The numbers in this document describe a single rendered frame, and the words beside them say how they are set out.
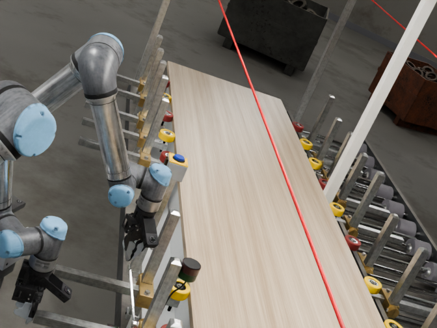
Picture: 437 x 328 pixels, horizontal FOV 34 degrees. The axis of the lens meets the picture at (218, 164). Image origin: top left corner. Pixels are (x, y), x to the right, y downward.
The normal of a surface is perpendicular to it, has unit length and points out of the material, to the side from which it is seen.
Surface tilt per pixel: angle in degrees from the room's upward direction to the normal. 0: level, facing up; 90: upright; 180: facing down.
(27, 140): 85
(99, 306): 0
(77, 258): 0
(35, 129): 85
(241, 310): 0
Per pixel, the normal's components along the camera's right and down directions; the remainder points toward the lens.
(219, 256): 0.36, -0.84
